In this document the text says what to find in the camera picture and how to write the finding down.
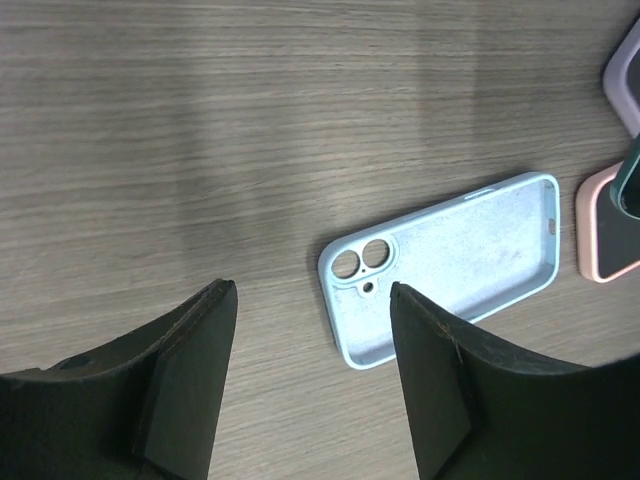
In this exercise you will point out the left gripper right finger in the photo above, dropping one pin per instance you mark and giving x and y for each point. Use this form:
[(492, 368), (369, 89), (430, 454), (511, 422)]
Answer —
[(481, 407)]

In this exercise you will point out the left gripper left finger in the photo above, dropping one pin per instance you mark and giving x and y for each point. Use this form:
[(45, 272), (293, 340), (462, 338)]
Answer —
[(142, 406)]

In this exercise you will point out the light blue phone case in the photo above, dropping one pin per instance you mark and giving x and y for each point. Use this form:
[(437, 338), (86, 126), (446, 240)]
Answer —
[(473, 255)]

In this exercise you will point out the pink phone case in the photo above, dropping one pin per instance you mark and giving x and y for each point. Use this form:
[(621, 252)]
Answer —
[(585, 214)]

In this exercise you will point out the green phone black screen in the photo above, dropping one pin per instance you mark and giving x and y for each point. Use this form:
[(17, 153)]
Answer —
[(624, 190)]

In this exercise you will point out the lilac phone case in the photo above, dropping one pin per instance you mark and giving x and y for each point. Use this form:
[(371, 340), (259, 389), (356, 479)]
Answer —
[(620, 80)]

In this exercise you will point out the white phone black screen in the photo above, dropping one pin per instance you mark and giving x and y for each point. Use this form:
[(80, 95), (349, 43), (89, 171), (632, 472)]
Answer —
[(617, 237)]

